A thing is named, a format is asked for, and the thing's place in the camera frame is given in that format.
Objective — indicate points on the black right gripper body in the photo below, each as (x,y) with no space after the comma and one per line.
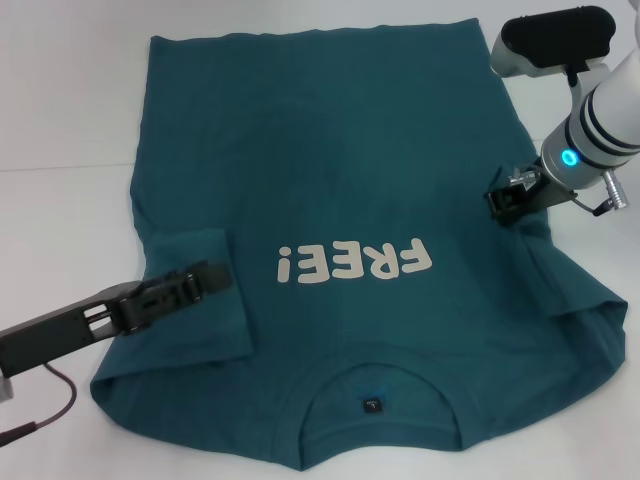
(547,195)

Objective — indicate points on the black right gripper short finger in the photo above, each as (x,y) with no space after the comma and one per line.
(515,216)

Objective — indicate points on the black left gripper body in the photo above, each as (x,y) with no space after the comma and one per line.
(50,335)

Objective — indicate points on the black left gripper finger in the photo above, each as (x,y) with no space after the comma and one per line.
(200,269)
(215,282)

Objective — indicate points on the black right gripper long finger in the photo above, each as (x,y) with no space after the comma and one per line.
(502,200)

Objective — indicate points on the teal t-shirt with FREE print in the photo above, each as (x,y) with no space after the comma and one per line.
(325,150)

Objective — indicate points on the silver connector on right arm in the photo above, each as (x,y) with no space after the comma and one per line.
(616,189)

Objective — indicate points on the silver plug on right gripper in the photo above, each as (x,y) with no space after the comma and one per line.
(522,178)

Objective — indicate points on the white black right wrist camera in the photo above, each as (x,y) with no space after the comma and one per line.
(555,37)

